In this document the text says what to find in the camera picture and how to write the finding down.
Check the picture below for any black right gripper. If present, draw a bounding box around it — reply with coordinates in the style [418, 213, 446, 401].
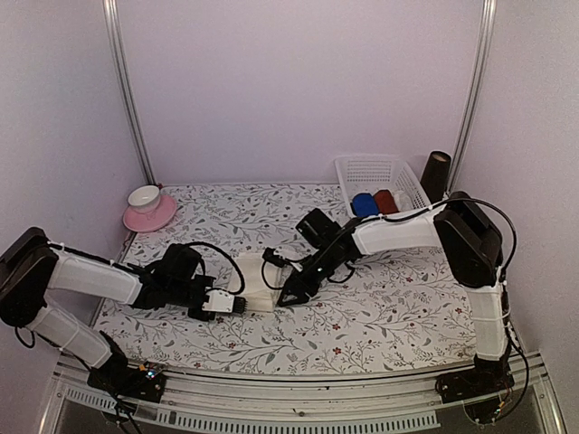
[278, 243, 339, 306]

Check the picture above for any cream cloth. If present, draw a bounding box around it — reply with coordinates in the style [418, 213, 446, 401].
[234, 252, 283, 313]

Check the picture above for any blue microfibre towel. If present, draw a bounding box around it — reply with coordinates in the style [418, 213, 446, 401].
[351, 193, 379, 218]

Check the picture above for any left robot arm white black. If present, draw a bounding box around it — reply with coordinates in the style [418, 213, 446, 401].
[1, 227, 214, 392]

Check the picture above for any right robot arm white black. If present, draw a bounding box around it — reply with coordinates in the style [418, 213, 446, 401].
[278, 192, 512, 394]

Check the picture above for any pink saucer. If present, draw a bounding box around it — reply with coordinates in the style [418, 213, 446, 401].
[122, 194, 177, 233]

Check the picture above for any white teacup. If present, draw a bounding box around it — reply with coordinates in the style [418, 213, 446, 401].
[128, 185, 160, 214]

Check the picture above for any floral patterned table mat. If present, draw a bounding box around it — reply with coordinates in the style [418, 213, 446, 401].
[95, 184, 477, 376]

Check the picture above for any red-brown rolled towel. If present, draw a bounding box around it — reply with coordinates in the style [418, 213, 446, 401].
[373, 189, 399, 215]

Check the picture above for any white perforated plastic basket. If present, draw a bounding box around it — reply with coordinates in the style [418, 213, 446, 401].
[334, 154, 431, 217]

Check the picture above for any clear plastic item in basket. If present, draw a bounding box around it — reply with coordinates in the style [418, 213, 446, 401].
[392, 190, 414, 212]

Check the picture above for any dark brown cylinder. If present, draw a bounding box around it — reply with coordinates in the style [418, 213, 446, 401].
[420, 151, 451, 203]

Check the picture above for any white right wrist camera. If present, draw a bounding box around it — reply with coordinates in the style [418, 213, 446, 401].
[261, 248, 302, 270]

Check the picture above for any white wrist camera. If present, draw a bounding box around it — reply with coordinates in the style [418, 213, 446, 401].
[261, 248, 302, 270]
[202, 289, 247, 314]

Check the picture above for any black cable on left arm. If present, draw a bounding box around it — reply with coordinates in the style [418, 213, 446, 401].
[183, 241, 246, 295]

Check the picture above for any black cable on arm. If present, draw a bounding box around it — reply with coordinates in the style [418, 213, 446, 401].
[183, 241, 246, 295]
[261, 198, 530, 399]

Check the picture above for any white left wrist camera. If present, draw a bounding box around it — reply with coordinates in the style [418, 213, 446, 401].
[202, 289, 247, 314]

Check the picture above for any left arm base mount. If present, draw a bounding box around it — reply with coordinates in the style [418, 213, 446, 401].
[87, 363, 166, 403]

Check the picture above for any aluminium front rail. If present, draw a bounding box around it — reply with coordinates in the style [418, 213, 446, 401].
[39, 353, 571, 433]

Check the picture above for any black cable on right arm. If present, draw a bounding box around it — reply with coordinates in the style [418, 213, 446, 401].
[261, 198, 530, 399]

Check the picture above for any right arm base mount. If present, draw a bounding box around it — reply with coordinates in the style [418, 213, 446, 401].
[434, 368, 515, 403]

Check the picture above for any left aluminium frame post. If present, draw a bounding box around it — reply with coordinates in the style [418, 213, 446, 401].
[102, 0, 157, 184]

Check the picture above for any aluminium frame post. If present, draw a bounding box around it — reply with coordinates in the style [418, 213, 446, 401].
[102, 0, 157, 184]
[446, 0, 497, 193]

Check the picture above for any right aluminium frame post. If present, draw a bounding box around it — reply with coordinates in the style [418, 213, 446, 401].
[446, 0, 497, 193]

